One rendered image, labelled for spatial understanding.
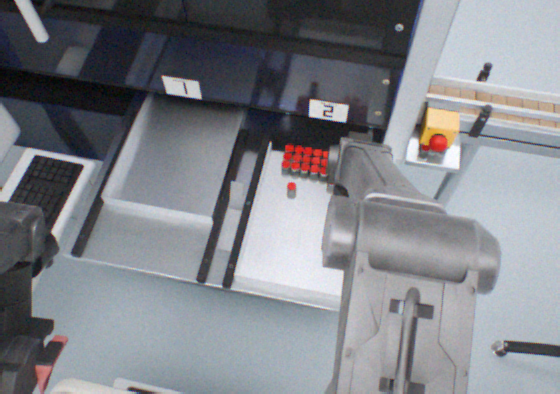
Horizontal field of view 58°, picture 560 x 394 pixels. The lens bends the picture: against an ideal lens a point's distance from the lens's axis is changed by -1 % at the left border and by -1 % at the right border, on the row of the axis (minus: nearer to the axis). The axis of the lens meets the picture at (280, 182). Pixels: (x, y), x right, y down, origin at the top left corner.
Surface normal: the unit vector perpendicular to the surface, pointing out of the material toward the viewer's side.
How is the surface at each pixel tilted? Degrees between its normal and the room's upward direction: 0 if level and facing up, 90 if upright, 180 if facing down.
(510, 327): 0
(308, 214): 0
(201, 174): 0
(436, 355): 18
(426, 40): 90
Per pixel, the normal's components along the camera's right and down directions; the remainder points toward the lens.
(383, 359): 0.00, -0.22
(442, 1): -0.21, 0.84
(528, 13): 0.00, -0.51
